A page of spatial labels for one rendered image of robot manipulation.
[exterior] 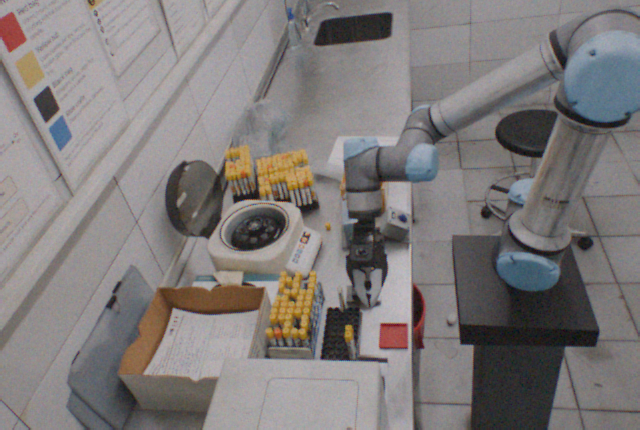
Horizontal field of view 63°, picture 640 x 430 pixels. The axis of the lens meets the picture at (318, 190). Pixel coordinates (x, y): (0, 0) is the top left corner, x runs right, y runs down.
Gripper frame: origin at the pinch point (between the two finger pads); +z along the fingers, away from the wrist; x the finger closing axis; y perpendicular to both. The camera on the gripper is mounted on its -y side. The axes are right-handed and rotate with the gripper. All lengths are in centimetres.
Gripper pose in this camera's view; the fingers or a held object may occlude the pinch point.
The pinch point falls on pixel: (369, 303)
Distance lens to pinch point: 114.5
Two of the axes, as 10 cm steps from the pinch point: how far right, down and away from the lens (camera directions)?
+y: 1.8, -1.6, 9.7
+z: 0.8, 9.9, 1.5
